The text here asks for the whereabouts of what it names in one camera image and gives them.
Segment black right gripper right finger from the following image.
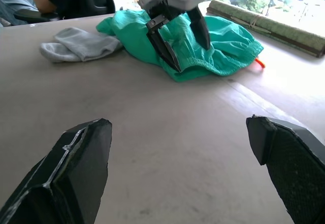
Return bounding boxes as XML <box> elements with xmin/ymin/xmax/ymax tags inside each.
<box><xmin>245</xmin><ymin>114</ymin><xmax>325</xmax><ymax>224</ymax></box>

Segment grey sock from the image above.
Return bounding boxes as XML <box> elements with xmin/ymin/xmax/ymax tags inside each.
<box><xmin>39</xmin><ymin>42</ymin><xmax>84</xmax><ymax>63</ymax></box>
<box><xmin>54</xmin><ymin>26</ymin><xmax>124</xmax><ymax>62</ymax></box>

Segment rolled green bamboo mat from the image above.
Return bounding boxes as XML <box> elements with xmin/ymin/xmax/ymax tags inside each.
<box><xmin>206</xmin><ymin>0</ymin><xmax>325</xmax><ymax>58</ymax></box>

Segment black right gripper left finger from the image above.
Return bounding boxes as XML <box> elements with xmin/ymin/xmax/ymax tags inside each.
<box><xmin>0</xmin><ymin>118</ymin><xmax>113</xmax><ymax>224</ymax></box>

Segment green shorts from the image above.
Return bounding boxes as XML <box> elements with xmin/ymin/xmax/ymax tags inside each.
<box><xmin>95</xmin><ymin>9</ymin><xmax>264</xmax><ymax>83</ymax></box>

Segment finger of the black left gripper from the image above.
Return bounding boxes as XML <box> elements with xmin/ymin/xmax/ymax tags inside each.
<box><xmin>146</xmin><ymin>14</ymin><xmax>183</xmax><ymax>73</ymax></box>
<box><xmin>188</xmin><ymin>5</ymin><xmax>211</xmax><ymax>51</ymax></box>

